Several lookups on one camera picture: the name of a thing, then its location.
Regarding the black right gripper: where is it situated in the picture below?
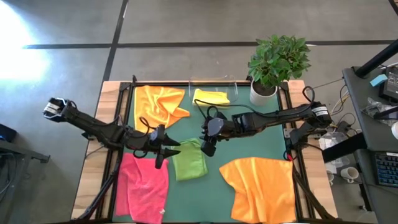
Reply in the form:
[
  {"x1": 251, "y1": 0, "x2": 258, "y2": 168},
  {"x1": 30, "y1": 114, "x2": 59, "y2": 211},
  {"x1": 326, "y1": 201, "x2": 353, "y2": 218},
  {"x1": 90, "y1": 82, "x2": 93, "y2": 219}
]
[{"x1": 200, "y1": 110, "x2": 242, "y2": 158}]

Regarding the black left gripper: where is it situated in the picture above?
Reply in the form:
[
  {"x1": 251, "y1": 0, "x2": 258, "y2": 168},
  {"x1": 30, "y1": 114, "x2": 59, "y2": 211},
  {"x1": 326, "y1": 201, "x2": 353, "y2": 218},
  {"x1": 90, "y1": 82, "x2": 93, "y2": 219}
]
[{"x1": 133, "y1": 124, "x2": 181, "y2": 170}]

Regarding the green microfiber towel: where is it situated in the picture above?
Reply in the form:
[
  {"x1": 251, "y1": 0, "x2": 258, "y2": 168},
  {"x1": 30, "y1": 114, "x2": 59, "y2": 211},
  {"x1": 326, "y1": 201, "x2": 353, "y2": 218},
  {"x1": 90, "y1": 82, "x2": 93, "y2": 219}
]
[{"x1": 170, "y1": 138, "x2": 209, "y2": 182}]

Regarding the yellow microfiber towel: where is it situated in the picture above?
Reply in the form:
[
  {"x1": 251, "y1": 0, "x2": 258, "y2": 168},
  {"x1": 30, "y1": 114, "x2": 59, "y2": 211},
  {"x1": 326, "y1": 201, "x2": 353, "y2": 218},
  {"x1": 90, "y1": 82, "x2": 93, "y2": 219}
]
[{"x1": 192, "y1": 88, "x2": 231, "y2": 107}]

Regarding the orange microfiber towel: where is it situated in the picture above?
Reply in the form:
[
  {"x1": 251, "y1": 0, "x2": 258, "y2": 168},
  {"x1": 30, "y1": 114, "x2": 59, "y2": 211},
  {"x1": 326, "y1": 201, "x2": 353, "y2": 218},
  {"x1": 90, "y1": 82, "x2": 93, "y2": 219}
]
[
  {"x1": 133, "y1": 85, "x2": 191, "y2": 134},
  {"x1": 218, "y1": 156, "x2": 297, "y2": 224}
]

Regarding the pink microfiber towel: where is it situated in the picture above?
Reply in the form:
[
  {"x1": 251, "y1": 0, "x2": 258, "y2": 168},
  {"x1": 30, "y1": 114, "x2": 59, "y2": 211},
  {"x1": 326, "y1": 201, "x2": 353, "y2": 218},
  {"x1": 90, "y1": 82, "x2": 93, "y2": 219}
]
[{"x1": 114, "y1": 152, "x2": 170, "y2": 224}]

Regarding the clear plastic bin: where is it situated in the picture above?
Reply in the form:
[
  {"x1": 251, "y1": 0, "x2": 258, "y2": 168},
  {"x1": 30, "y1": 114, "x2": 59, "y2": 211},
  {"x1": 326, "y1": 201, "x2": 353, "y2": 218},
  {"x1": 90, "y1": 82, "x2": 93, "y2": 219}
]
[{"x1": 188, "y1": 79, "x2": 239, "y2": 110}]

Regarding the white ribbed plant pot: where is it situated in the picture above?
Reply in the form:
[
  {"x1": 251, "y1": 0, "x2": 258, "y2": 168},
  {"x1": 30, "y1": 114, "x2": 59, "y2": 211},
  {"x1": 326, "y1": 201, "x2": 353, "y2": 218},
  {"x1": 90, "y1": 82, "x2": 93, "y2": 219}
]
[{"x1": 249, "y1": 79, "x2": 279, "y2": 106}]

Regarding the green table mat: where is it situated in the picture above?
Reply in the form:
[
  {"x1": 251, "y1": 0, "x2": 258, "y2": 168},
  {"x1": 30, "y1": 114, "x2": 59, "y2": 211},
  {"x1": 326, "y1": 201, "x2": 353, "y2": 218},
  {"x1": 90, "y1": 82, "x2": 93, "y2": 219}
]
[{"x1": 126, "y1": 85, "x2": 289, "y2": 223}]

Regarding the green leafy plant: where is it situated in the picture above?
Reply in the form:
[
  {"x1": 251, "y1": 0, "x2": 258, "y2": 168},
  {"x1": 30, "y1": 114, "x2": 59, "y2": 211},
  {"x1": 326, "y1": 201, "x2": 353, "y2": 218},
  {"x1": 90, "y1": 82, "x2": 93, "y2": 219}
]
[{"x1": 248, "y1": 34, "x2": 312, "y2": 88}]

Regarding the black flat bar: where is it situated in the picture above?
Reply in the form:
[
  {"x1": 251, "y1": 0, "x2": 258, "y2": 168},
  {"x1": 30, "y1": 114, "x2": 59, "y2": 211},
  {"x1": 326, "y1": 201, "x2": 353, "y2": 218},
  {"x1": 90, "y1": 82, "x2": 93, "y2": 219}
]
[{"x1": 322, "y1": 132, "x2": 368, "y2": 163}]

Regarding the white mug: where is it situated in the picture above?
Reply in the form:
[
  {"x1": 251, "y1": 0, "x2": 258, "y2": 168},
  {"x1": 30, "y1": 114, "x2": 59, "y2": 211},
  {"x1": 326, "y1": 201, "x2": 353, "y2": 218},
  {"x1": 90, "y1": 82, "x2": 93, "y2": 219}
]
[{"x1": 340, "y1": 166, "x2": 360, "y2": 184}]

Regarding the grey side desk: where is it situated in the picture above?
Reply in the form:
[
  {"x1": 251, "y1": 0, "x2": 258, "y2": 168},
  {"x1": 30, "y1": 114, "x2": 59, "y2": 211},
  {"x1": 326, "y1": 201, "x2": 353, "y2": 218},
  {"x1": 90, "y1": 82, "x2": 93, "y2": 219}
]
[{"x1": 341, "y1": 67, "x2": 398, "y2": 224}]

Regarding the black floor stand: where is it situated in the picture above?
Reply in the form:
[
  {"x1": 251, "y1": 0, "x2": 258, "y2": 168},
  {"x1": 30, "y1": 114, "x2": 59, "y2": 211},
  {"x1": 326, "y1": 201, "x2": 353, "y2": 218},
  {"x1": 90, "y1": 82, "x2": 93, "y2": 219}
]
[{"x1": 0, "y1": 139, "x2": 51, "y2": 164}]

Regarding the clear plastic bag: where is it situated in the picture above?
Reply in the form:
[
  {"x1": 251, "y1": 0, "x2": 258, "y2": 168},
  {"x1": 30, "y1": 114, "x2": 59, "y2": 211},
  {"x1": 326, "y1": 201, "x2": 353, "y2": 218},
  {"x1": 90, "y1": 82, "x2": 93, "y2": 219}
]
[{"x1": 360, "y1": 96, "x2": 398, "y2": 122}]

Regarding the black floor case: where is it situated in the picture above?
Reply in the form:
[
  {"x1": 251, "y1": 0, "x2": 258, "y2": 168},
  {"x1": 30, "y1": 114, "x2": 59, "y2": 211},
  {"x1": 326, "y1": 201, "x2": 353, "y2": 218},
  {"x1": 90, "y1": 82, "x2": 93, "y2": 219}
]
[{"x1": 0, "y1": 123, "x2": 18, "y2": 144}]

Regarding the blue sticky note pad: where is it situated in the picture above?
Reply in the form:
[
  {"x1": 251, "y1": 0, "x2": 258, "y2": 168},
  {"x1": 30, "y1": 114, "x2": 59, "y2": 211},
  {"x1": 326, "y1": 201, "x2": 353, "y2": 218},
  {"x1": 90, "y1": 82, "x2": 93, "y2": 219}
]
[{"x1": 369, "y1": 73, "x2": 389, "y2": 88}]

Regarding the black keyboard with blue keys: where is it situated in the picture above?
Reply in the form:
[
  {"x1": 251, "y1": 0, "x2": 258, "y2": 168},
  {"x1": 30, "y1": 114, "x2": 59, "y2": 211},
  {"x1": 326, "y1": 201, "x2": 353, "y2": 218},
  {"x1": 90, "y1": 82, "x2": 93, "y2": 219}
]
[{"x1": 374, "y1": 151, "x2": 398, "y2": 188}]

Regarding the black round pole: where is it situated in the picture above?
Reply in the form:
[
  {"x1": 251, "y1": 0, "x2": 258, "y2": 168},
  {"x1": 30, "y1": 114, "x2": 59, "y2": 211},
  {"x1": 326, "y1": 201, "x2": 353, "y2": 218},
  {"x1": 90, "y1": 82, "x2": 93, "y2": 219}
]
[{"x1": 354, "y1": 39, "x2": 398, "y2": 79}]

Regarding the black desk device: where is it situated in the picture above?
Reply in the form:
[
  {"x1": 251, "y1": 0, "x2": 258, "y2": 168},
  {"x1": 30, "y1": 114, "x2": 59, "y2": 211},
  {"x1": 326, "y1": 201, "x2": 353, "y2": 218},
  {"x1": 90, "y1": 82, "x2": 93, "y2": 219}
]
[{"x1": 377, "y1": 66, "x2": 398, "y2": 103}]

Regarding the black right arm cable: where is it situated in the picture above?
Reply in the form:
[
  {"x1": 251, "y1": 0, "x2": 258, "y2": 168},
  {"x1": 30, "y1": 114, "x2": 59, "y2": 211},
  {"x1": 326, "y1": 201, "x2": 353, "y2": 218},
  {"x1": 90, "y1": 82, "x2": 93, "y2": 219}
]
[{"x1": 194, "y1": 86, "x2": 317, "y2": 121}]

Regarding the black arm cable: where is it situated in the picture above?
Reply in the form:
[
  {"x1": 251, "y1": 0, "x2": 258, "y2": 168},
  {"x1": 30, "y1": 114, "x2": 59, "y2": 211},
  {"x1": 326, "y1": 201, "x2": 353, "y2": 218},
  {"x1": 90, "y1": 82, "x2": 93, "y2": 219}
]
[
  {"x1": 194, "y1": 86, "x2": 317, "y2": 121},
  {"x1": 118, "y1": 116, "x2": 156, "y2": 159}
]

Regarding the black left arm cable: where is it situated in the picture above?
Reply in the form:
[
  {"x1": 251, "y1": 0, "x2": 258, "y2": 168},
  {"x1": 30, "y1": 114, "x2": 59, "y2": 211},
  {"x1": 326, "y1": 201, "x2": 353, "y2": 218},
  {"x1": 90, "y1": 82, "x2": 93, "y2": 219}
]
[{"x1": 118, "y1": 116, "x2": 156, "y2": 159}]

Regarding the black aluminium table frame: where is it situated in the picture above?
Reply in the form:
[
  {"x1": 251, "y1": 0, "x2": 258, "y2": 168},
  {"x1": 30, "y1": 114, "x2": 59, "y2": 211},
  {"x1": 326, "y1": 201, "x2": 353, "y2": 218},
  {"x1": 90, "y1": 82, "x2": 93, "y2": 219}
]
[{"x1": 115, "y1": 74, "x2": 301, "y2": 224}]

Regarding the black frame strut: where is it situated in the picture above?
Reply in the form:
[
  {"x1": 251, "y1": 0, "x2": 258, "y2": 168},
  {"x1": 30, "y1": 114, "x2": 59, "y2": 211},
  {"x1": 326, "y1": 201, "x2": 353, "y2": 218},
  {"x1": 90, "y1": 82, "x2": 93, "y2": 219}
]
[
  {"x1": 291, "y1": 167, "x2": 336, "y2": 222},
  {"x1": 76, "y1": 149, "x2": 124, "y2": 222}
]

